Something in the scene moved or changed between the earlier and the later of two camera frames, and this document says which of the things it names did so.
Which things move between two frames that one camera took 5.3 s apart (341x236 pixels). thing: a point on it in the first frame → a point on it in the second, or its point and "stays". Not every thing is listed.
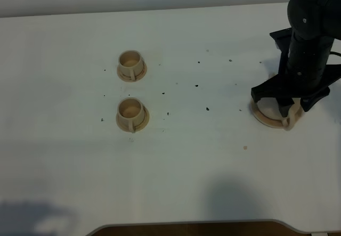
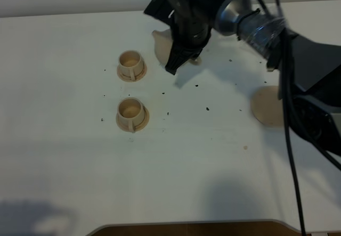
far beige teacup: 130,63 stays
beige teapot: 270,107 → 163,42
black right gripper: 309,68 → 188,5
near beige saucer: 145,120 stays
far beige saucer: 140,75 stays
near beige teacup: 130,112 stays
